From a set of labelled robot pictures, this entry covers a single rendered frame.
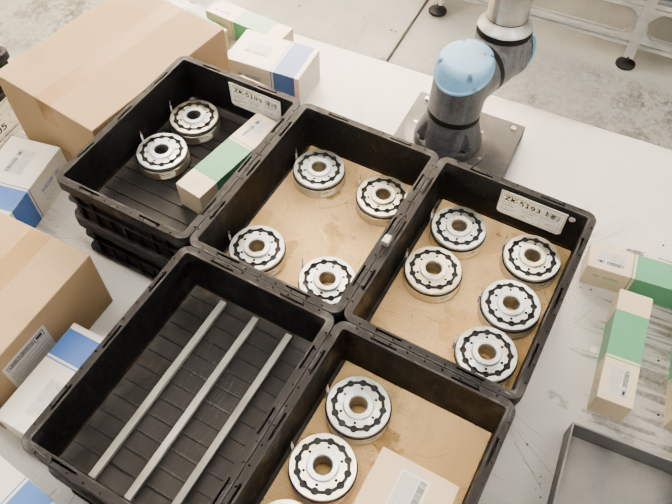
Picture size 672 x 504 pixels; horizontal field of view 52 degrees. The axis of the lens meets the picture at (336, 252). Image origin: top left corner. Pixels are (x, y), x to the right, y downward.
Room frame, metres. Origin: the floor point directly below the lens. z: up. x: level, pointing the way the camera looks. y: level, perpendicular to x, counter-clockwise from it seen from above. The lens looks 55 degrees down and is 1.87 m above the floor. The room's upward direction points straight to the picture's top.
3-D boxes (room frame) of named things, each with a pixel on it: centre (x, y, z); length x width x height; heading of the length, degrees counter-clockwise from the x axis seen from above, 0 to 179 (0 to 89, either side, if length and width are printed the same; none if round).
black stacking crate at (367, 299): (0.64, -0.23, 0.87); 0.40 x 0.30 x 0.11; 151
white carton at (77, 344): (0.49, 0.47, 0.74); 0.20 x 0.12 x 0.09; 152
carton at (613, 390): (0.58, -0.53, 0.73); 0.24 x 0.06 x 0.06; 157
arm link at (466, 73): (1.11, -0.26, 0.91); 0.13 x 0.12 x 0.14; 137
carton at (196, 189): (0.93, 0.21, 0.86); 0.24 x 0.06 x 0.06; 144
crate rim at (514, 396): (0.64, -0.23, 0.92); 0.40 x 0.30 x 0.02; 151
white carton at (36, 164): (0.96, 0.69, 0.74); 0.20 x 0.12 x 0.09; 163
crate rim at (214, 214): (0.79, 0.03, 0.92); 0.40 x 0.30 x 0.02; 151
